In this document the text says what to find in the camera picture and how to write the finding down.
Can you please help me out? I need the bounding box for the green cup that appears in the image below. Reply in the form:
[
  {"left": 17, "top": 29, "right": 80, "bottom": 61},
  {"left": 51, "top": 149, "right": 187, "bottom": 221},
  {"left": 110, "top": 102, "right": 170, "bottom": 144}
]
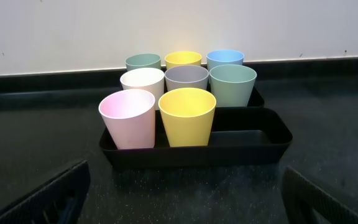
[
  {"left": 209, "top": 63, "right": 258, "bottom": 108},
  {"left": 124, "top": 53, "right": 162, "bottom": 72}
]

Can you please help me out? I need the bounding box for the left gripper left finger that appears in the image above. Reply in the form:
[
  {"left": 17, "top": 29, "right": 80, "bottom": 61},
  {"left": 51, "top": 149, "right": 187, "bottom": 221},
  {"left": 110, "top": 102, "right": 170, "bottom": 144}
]
[{"left": 0, "top": 160, "right": 91, "bottom": 224}]

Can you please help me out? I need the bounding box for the grey cup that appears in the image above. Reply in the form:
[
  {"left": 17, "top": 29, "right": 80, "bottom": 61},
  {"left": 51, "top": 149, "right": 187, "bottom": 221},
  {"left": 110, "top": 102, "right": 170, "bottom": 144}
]
[{"left": 164, "top": 64, "right": 210, "bottom": 92}]

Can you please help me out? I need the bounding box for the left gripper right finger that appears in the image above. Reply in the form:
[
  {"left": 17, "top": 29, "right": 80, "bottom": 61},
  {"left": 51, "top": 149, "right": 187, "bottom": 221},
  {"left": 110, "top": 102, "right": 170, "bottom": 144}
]
[{"left": 280, "top": 166, "right": 358, "bottom": 224}]

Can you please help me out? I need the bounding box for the white cup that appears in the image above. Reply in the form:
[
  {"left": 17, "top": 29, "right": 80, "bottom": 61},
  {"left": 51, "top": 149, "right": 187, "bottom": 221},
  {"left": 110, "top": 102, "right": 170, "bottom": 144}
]
[{"left": 119, "top": 67, "right": 165, "bottom": 110}]

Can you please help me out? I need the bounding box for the yellow cup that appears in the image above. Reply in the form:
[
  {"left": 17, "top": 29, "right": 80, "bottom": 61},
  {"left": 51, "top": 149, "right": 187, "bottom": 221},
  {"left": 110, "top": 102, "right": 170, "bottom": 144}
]
[
  {"left": 158, "top": 87, "right": 217, "bottom": 147},
  {"left": 164, "top": 50, "right": 203, "bottom": 70}
]

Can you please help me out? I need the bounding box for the pink cup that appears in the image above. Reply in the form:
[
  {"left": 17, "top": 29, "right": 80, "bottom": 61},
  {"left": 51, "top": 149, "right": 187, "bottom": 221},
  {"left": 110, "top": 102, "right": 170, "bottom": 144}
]
[{"left": 98, "top": 88, "right": 156, "bottom": 150}]

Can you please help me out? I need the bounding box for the blue cup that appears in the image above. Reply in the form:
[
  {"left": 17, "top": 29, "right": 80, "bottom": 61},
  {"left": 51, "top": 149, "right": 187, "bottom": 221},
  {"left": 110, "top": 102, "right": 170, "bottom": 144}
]
[{"left": 206, "top": 49, "right": 246, "bottom": 72}]

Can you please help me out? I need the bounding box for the black tray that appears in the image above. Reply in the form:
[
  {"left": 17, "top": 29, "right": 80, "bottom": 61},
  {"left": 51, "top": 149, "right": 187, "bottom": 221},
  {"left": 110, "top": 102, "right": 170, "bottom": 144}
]
[{"left": 99, "top": 83, "right": 293, "bottom": 170}]

